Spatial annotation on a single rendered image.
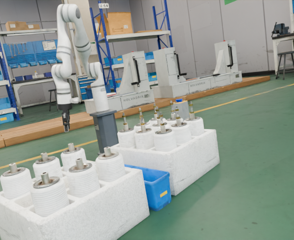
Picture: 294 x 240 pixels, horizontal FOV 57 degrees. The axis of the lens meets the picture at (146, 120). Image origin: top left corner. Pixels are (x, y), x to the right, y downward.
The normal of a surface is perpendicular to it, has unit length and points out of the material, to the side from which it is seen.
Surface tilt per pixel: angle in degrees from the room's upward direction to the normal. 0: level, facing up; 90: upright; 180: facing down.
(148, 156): 90
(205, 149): 90
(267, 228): 0
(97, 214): 90
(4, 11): 90
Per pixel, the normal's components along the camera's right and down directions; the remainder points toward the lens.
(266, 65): -0.84, 0.23
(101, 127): -0.26, 0.18
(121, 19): 0.59, 0.24
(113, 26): 0.52, 0.04
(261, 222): -0.16, -0.97
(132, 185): 0.73, 0.00
